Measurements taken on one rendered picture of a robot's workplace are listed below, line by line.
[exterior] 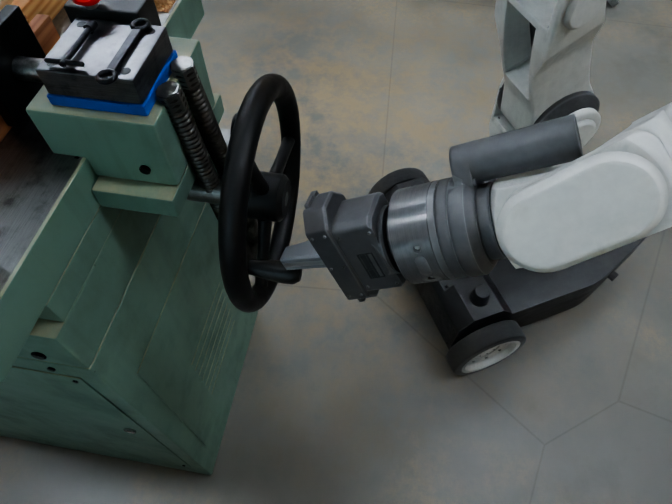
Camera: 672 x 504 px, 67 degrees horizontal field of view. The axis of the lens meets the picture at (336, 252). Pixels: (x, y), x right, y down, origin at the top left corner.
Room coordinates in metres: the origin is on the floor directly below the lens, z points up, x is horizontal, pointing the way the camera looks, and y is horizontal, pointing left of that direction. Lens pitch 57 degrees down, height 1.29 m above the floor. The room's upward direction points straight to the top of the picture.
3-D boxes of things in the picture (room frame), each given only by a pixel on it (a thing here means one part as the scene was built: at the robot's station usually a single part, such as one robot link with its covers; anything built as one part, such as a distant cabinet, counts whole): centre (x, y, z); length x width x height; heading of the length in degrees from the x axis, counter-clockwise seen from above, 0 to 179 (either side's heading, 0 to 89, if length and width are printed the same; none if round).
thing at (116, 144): (0.44, 0.23, 0.91); 0.15 x 0.14 x 0.09; 170
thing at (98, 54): (0.45, 0.22, 0.99); 0.13 x 0.11 x 0.06; 170
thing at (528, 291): (0.83, -0.51, 0.19); 0.64 x 0.52 x 0.33; 110
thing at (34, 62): (0.46, 0.32, 0.95); 0.09 x 0.07 x 0.09; 170
